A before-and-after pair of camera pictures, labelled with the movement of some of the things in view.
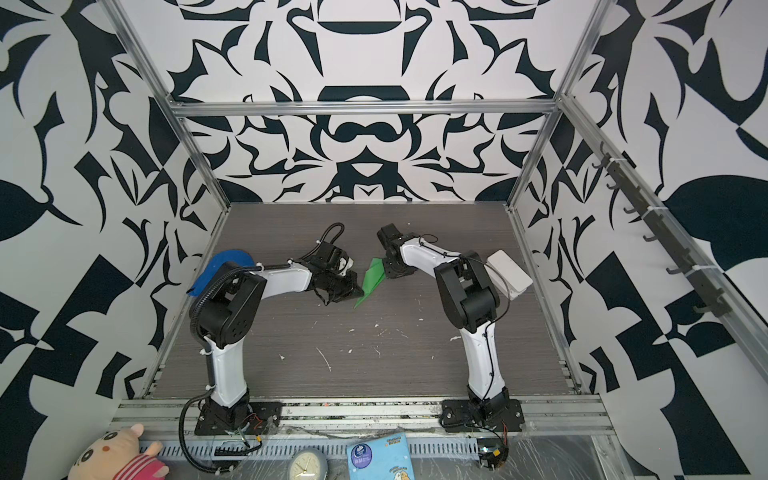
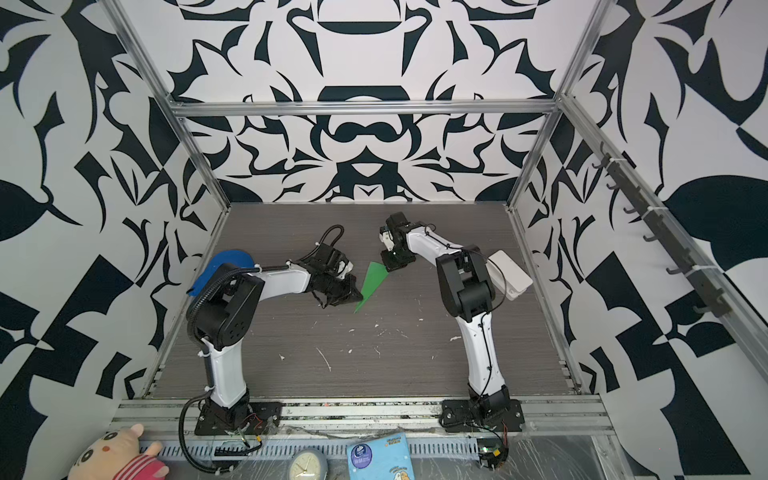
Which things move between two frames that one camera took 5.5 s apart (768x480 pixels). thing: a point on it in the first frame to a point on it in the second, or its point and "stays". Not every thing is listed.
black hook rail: x=710 y=297 stays
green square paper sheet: x=373 y=277 stays
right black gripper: x=390 y=273 to x=392 y=265
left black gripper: x=353 y=293 stays
